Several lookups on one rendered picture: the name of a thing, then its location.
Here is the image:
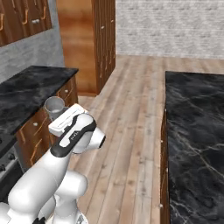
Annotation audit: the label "black stove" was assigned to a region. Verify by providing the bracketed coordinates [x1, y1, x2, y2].
[0, 133, 25, 205]

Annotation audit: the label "wooden wall cupboards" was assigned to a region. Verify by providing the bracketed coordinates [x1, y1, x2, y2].
[0, 0, 53, 47]

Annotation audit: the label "grey glass cup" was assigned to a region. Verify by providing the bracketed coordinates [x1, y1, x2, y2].
[43, 95, 67, 123]

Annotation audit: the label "orange drawer handle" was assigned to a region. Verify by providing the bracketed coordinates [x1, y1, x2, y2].
[36, 116, 49, 137]
[29, 137, 44, 166]

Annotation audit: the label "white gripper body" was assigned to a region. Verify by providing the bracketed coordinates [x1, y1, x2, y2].
[47, 102, 89, 137]

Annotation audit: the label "wooden island cupboard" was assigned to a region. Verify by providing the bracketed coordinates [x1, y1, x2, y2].
[159, 107, 172, 224]

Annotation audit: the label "tall wooden cupboard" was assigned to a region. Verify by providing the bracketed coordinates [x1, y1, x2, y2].
[56, 0, 117, 97]

